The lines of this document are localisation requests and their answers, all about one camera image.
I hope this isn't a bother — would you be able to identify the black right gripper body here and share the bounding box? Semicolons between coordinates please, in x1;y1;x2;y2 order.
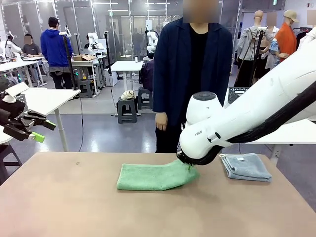
176;142;191;165

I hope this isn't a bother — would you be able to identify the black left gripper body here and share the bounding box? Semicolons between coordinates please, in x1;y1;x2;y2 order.
0;108;32;130

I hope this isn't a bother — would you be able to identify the green terry towel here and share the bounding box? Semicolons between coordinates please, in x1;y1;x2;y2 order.
117;159;201;192

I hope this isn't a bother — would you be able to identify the light blue terry towel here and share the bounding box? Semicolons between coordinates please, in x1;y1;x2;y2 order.
219;153;273;183

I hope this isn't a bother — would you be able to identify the person's left forearm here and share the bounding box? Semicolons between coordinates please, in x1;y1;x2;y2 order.
220;71;234;109

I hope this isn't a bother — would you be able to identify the person's right forearm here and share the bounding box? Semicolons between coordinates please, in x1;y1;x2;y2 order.
152;71;171;114

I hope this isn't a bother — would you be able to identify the black plastic basket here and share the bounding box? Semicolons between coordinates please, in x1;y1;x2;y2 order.
225;86;253;106

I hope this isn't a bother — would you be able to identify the person's right hand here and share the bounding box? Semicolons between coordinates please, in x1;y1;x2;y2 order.
155;112;169;132

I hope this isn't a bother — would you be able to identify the white table with slanted leg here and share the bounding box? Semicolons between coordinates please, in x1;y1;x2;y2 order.
22;87;82;153

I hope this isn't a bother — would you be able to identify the black chair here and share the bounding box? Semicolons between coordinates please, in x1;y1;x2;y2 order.
0;143;23;186

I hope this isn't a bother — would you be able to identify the grey plastic step stool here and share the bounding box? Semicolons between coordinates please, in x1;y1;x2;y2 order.
137;86;154;111
77;79;94;99
117;96;139;124

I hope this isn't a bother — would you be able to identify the long white work table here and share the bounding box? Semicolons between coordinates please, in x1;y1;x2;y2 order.
0;60;40;87

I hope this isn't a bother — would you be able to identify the seated person in grey shirt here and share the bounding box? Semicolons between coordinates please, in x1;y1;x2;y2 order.
21;34;44;85

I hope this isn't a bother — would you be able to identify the brown cardboard box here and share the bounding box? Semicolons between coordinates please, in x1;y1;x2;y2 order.
73;55;96;62

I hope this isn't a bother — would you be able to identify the beige rolled cloth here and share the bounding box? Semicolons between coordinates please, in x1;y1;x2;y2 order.
120;90;135;101

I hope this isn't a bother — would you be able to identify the man in blue hoodie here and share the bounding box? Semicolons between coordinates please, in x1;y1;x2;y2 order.
40;16;75;90

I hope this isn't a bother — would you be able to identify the person in navy coat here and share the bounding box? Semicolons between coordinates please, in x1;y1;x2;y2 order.
152;0;234;154

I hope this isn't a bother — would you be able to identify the seated person in dark jacket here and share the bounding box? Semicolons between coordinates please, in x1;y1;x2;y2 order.
140;59;155;91

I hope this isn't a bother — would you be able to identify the white standing desk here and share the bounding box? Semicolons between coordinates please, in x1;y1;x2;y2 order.
110;60;145;92

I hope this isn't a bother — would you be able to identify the black tripod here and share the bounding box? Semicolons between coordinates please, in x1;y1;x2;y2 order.
234;26;269;87

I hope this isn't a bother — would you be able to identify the mannequin in grey shirt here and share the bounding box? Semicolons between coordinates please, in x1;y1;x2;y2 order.
237;9;275;87

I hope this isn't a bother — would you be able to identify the mannequin in orange top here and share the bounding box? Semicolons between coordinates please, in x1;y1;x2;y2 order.
274;9;301;63

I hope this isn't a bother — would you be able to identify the black hanging cable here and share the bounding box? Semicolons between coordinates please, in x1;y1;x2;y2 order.
78;92;85;152

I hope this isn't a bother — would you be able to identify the black camera stand pole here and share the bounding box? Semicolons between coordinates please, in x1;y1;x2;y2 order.
59;24;78;91

